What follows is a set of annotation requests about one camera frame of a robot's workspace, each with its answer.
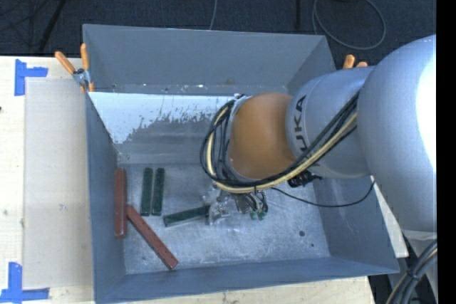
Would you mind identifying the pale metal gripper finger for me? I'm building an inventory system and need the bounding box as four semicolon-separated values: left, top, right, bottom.
208;208;233;226
212;188;230;212

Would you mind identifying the grey metal bin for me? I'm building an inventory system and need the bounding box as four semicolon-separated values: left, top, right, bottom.
81;23;400;304

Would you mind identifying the dark green flat block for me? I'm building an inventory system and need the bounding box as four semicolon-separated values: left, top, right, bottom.
162;205;212;227
151;167;166;217
140;167;154;217

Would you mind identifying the red-brown flat block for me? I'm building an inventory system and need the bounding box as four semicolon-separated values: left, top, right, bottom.
113;167;128;239
125;204;180;271

